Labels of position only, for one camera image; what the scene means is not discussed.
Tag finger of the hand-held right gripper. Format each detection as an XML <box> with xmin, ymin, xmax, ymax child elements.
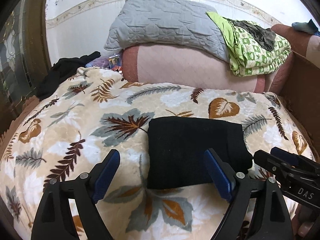
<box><xmin>253</xmin><ymin>149</ymin><xmax>293</xmax><ymax>178</ymax></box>
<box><xmin>271</xmin><ymin>147</ymin><xmax>320</xmax><ymax>172</ymax></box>

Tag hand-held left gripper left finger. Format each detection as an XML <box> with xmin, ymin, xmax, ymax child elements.
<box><xmin>31</xmin><ymin>149</ymin><xmax>121</xmax><ymax>240</ymax></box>

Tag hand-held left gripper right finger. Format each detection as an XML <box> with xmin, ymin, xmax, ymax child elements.
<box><xmin>203</xmin><ymin>148</ymin><xmax>294</xmax><ymax>240</ymax></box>

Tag black pants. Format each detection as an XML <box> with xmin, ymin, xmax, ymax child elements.
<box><xmin>147</xmin><ymin>116</ymin><xmax>253</xmax><ymax>190</ymax></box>

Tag person's right hand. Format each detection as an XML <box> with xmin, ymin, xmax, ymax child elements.
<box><xmin>296</xmin><ymin>204</ymin><xmax>320</xmax><ymax>240</ymax></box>

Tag leaf print fleece blanket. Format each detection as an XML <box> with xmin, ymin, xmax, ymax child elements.
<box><xmin>0</xmin><ymin>66</ymin><xmax>316</xmax><ymax>240</ymax></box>

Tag brown cardboard box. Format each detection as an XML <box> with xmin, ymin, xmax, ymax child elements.
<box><xmin>278</xmin><ymin>50</ymin><xmax>320</xmax><ymax>142</ymax></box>

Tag green patterned quilt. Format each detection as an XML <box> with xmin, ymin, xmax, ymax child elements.
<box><xmin>206</xmin><ymin>11</ymin><xmax>292</xmax><ymax>77</ymax></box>

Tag black cloth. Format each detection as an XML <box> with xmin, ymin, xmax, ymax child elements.
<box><xmin>36</xmin><ymin>51</ymin><xmax>101</xmax><ymax>101</ymax></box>

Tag pink folded blanket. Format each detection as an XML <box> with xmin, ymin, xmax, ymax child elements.
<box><xmin>123</xmin><ymin>44</ymin><xmax>267</xmax><ymax>93</ymax></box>

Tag colourful packet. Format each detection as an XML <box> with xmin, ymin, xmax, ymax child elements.
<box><xmin>108</xmin><ymin>53</ymin><xmax>123</xmax><ymax>73</ymax></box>

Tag purple cloth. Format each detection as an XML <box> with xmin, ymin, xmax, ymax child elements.
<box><xmin>86</xmin><ymin>56</ymin><xmax>111</xmax><ymax>68</ymax></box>

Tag brown pillow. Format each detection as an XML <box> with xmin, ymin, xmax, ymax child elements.
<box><xmin>271</xmin><ymin>24</ymin><xmax>320</xmax><ymax>58</ymax></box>

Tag dark grey garment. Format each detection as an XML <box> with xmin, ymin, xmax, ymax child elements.
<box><xmin>233</xmin><ymin>20</ymin><xmax>276</xmax><ymax>52</ymax></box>

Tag blue cloth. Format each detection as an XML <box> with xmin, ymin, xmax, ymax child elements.
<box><xmin>291</xmin><ymin>19</ymin><xmax>320</xmax><ymax>36</ymax></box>

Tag wooden door with glass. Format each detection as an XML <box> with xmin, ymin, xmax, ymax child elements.
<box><xmin>0</xmin><ymin>0</ymin><xmax>52</xmax><ymax>133</ymax></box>

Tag grey quilted blanket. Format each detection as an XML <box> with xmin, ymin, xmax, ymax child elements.
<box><xmin>103</xmin><ymin>0</ymin><xmax>231</xmax><ymax>61</ymax></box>

